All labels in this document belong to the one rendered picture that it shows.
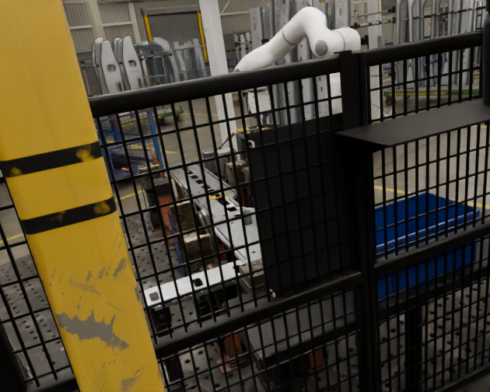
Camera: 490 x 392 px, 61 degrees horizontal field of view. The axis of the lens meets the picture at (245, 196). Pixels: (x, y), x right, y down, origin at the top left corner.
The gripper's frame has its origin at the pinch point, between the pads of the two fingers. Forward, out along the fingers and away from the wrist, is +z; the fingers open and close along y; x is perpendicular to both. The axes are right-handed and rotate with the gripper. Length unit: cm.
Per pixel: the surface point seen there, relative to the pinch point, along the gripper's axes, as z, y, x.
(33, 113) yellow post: -32, 71, 143
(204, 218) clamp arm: 13, 46, 69
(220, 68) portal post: -13, -65, -327
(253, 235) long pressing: 22, 31, 69
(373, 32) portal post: -25, -374, -471
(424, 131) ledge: -20, 22, 140
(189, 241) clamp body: 19, 52, 70
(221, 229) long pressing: 22, 39, 58
